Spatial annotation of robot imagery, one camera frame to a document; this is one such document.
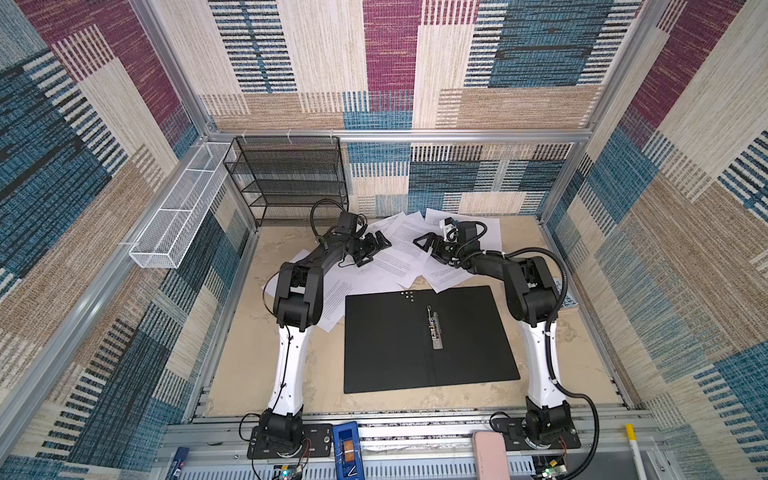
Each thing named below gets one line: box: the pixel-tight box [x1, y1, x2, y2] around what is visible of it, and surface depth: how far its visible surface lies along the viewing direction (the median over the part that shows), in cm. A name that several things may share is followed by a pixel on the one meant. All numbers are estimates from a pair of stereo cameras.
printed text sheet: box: [361, 212, 435, 289], surface depth 110 cm
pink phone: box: [472, 430, 510, 480], surface depth 71 cm
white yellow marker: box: [625, 423, 648, 480], surface depth 72 cm
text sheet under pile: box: [421, 256, 475, 294], surface depth 106 cm
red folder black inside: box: [344, 285, 521, 394], surface depth 91 cm
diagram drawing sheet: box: [364, 211, 409, 241], surface depth 121 cm
